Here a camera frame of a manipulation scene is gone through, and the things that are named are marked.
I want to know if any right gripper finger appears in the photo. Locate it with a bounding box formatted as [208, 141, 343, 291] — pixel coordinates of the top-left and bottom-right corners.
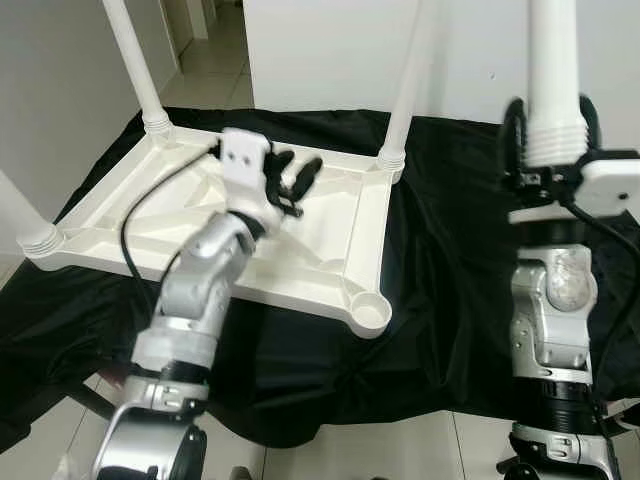
[578, 92, 603, 151]
[500, 97, 528, 186]

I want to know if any white plastic table leg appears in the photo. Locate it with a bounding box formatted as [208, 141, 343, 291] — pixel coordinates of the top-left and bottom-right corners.
[100, 0, 174, 138]
[378, 0, 441, 171]
[0, 170, 63, 259]
[522, 0, 591, 169]

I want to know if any white plastic table top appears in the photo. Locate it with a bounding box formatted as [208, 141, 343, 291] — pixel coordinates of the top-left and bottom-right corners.
[22, 125, 394, 339]

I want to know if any black cloth table cover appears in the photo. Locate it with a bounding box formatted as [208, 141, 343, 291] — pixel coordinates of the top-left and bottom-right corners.
[0, 108, 640, 451]

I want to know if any black metal table leg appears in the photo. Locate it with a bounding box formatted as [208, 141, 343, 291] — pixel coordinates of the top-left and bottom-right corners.
[60, 385, 116, 421]

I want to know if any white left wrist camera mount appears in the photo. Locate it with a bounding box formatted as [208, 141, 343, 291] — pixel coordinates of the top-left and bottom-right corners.
[215, 128, 286, 216]

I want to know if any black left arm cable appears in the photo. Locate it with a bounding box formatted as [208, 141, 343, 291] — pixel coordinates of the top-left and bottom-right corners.
[120, 145, 221, 291]

